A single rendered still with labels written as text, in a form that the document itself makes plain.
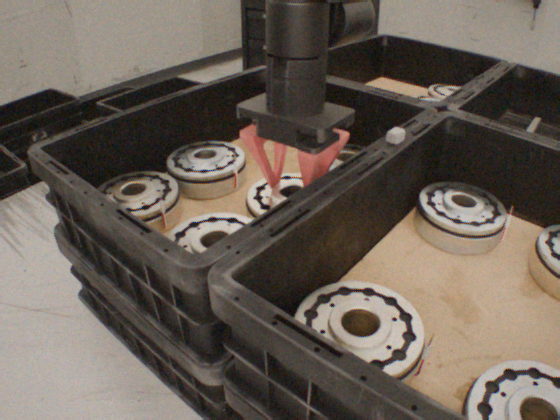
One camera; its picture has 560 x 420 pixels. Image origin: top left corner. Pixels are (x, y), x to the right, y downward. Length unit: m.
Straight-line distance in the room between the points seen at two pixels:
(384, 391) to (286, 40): 0.29
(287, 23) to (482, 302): 0.31
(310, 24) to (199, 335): 0.27
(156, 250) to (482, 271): 0.32
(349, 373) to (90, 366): 0.38
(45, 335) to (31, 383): 0.08
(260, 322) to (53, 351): 0.38
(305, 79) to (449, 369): 0.27
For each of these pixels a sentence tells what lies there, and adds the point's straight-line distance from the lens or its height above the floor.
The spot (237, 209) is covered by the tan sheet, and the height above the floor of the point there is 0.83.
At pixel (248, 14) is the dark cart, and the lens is 2.18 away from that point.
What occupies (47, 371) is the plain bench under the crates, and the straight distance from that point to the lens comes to 0.57.
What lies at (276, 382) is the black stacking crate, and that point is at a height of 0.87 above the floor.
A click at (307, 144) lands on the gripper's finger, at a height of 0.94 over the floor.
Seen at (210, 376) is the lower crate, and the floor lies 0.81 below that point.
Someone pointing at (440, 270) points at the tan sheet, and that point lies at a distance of 0.45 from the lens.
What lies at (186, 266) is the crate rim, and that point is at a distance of 0.28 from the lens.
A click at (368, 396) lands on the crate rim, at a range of 0.23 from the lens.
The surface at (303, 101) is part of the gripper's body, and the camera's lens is 0.40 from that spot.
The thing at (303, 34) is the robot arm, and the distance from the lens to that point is 0.38.
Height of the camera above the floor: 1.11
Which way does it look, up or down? 33 degrees down
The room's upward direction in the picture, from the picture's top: straight up
